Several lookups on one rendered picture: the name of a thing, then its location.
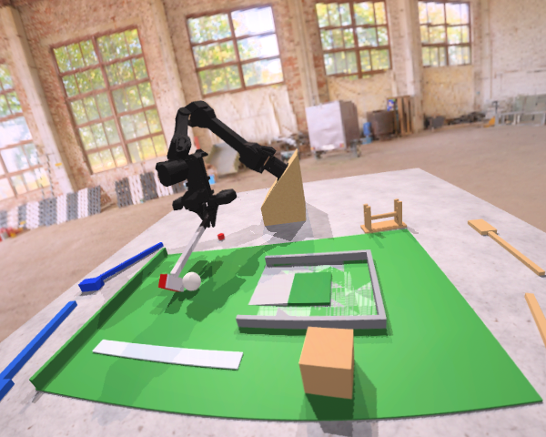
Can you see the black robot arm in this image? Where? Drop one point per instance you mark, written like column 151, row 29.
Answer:
column 181, row 165

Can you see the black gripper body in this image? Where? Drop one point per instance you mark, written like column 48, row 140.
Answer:
column 223, row 197

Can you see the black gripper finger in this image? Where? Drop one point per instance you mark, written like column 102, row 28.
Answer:
column 201, row 212
column 212, row 212

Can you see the white flat strip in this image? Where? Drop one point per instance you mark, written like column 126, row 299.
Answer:
column 192, row 357

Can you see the white golf ball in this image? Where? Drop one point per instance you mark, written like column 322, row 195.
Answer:
column 191, row 281

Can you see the green putting mat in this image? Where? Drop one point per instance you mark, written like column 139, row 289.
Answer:
column 435, row 355

